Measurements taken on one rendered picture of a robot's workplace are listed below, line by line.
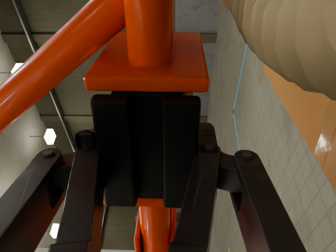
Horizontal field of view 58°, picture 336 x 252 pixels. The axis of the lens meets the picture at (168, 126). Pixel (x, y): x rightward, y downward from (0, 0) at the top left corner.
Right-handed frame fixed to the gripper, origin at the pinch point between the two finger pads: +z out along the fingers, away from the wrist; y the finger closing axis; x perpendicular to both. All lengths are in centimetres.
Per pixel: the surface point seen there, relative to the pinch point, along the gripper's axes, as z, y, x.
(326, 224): 162, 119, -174
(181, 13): 936, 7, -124
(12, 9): 932, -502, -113
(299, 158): 232, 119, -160
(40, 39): 956, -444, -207
